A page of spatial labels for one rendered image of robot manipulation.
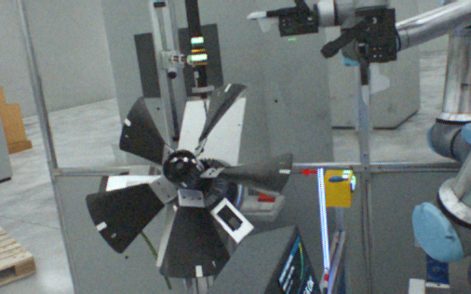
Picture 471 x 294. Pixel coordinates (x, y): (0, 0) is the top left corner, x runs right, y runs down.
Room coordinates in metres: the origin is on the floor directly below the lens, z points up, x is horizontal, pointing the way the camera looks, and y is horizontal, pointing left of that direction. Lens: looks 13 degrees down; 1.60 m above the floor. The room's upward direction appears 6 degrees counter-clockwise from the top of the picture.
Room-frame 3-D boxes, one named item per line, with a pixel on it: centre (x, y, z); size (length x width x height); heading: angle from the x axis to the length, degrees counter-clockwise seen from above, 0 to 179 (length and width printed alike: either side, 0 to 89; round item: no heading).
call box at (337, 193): (1.64, -0.37, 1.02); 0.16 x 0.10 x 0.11; 160
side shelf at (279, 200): (2.04, -0.01, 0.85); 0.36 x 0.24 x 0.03; 70
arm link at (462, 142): (1.35, -0.74, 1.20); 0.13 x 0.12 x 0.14; 11
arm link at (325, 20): (1.42, -0.31, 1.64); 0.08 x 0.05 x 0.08; 170
